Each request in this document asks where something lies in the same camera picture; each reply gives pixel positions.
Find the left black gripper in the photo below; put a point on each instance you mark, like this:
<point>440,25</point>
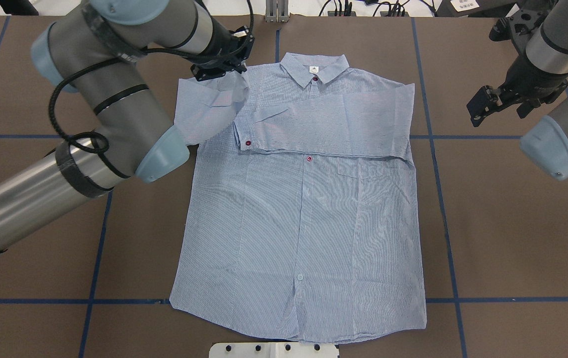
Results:
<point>224,44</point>

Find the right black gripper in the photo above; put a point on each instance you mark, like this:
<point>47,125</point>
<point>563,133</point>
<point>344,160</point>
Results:
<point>531,79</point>

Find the light blue striped shirt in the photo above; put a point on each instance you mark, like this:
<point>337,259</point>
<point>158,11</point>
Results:
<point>303,216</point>

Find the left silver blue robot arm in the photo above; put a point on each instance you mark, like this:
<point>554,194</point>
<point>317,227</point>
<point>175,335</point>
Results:
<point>109,123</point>

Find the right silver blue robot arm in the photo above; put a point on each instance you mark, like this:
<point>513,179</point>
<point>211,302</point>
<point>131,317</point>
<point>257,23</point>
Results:
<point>546,144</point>

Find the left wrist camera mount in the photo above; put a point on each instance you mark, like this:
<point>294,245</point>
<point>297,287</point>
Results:
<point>202,72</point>

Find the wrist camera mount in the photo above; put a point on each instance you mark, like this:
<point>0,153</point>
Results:
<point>202,72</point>
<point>518,28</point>

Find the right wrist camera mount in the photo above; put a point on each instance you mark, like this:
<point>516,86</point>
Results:
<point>518,28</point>

